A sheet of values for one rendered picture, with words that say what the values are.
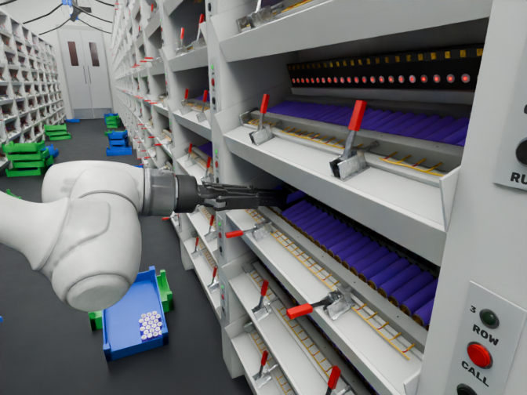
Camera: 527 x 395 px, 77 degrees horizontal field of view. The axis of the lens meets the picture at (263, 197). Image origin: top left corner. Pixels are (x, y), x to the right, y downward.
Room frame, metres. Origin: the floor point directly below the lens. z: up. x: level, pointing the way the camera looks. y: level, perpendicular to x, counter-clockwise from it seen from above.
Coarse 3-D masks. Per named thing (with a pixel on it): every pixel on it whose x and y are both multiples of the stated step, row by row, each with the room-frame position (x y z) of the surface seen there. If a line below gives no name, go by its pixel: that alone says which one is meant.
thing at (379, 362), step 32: (352, 224) 0.59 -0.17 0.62; (288, 256) 0.55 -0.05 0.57; (288, 288) 0.51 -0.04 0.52; (320, 288) 0.45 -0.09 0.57; (320, 320) 0.41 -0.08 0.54; (352, 320) 0.38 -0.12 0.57; (352, 352) 0.34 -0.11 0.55; (384, 352) 0.32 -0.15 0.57; (384, 384) 0.28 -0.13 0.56; (416, 384) 0.25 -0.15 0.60
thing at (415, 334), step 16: (272, 224) 0.66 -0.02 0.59; (288, 224) 0.62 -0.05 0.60; (304, 240) 0.55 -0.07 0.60; (320, 256) 0.49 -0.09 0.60; (336, 272) 0.44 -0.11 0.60; (352, 288) 0.41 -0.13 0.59; (368, 288) 0.40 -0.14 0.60; (368, 304) 0.38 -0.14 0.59; (384, 304) 0.36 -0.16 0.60; (384, 320) 0.35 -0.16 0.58; (400, 320) 0.33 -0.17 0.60; (384, 336) 0.33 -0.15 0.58; (416, 336) 0.31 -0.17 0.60
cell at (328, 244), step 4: (348, 228) 0.55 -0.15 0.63; (352, 228) 0.55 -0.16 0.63; (344, 232) 0.54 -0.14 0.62; (348, 232) 0.54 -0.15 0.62; (352, 232) 0.54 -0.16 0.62; (336, 236) 0.54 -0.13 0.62; (340, 236) 0.54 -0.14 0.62; (344, 236) 0.54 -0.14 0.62; (348, 236) 0.54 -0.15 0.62; (328, 240) 0.54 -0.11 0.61; (332, 240) 0.53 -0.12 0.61; (336, 240) 0.53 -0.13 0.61; (340, 240) 0.53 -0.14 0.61; (324, 244) 0.53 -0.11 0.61; (328, 244) 0.52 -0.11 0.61; (332, 244) 0.52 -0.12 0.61; (328, 248) 0.52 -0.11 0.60
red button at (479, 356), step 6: (468, 348) 0.21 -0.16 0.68; (474, 348) 0.20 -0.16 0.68; (480, 348) 0.20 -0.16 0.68; (468, 354) 0.21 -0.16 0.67; (474, 354) 0.20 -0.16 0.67; (480, 354) 0.20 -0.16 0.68; (486, 354) 0.20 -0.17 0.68; (474, 360) 0.20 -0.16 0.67; (480, 360) 0.20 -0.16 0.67; (486, 360) 0.20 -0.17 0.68; (480, 366) 0.20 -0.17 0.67
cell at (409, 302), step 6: (432, 282) 0.38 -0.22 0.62; (426, 288) 0.37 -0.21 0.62; (432, 288) 0.37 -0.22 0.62; (414, 294) 0.37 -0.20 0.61; (420, 294) 0.37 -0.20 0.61; (426, 294) 0.37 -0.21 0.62; (432, 294) 0.37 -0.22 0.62; (408, 300) 0.36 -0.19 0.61; (414, 300) 0.36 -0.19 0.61; (420, 300) 0.36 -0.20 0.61; (426, 300) 0.36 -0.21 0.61; (408, 306) 0.35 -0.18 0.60; (414, 306) 0.35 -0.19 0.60; (420, 306) 0.36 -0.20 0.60; (414, 312) 0.35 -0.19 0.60
